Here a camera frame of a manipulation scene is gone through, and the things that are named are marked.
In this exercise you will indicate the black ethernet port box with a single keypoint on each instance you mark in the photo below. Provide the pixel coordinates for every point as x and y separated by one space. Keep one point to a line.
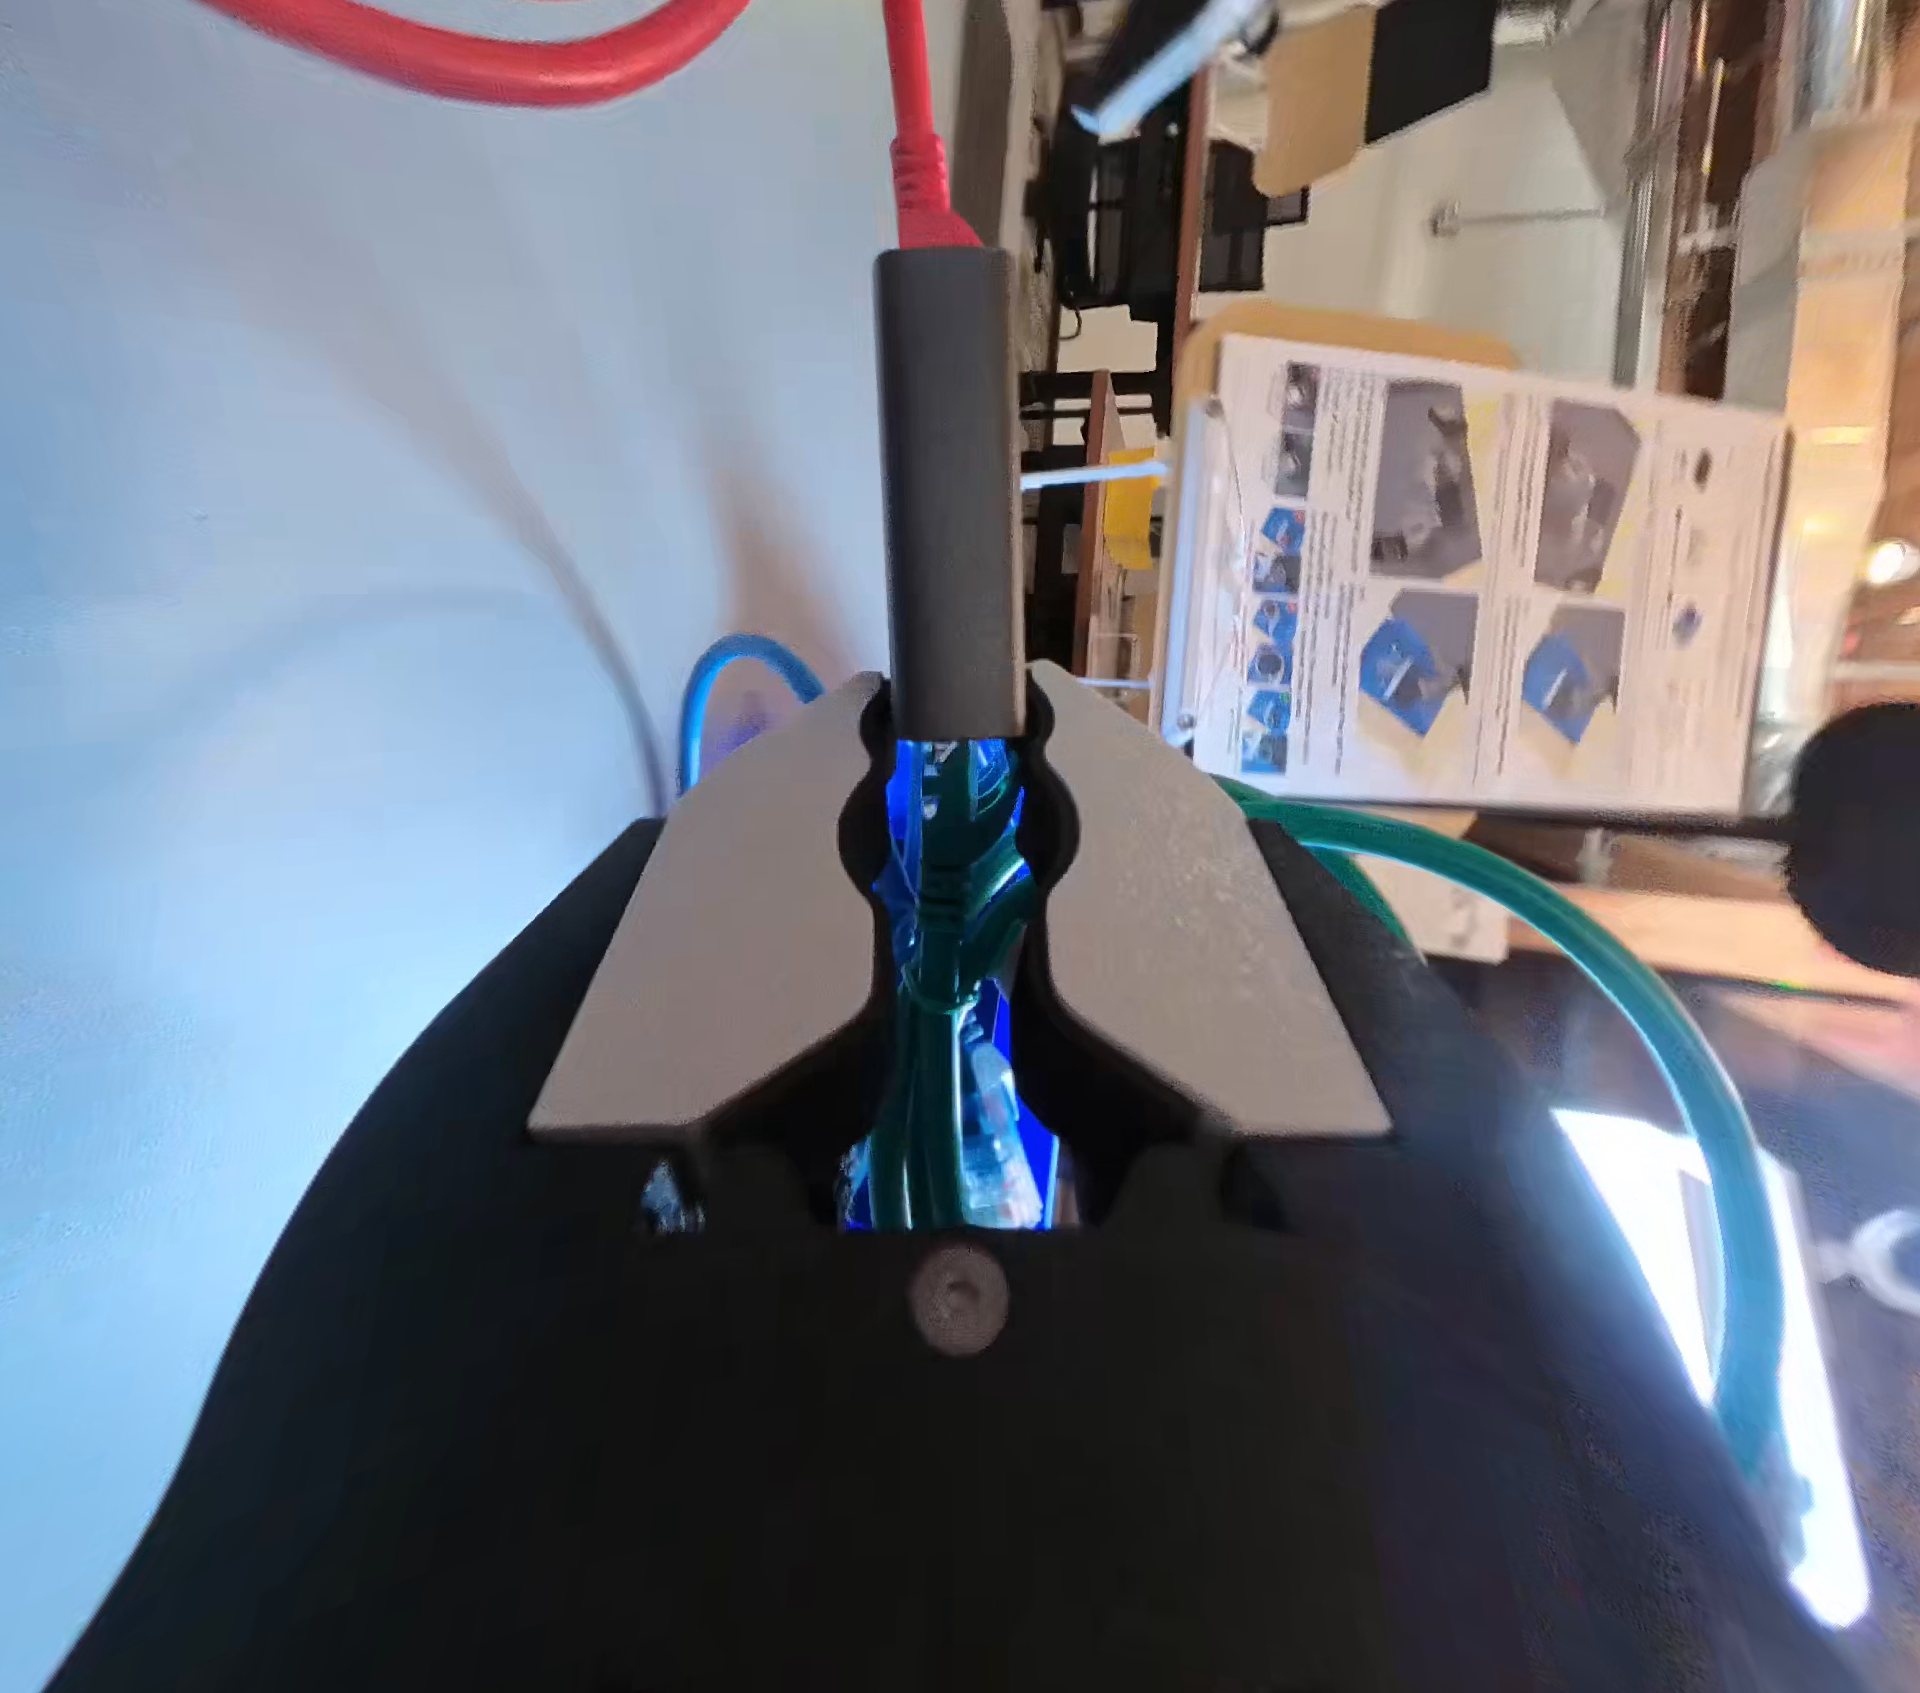
945 494

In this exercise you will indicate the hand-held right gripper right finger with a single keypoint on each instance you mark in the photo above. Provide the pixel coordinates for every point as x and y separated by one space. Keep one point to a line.
1184 959

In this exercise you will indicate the printed instruction sheet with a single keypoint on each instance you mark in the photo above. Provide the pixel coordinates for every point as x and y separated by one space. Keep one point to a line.
1501 673

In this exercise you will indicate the black round object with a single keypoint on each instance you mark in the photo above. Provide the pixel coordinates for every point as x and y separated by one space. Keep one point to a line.
1860 839

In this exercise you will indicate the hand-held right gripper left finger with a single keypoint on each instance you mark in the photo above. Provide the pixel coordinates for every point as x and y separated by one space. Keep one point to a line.
721 959

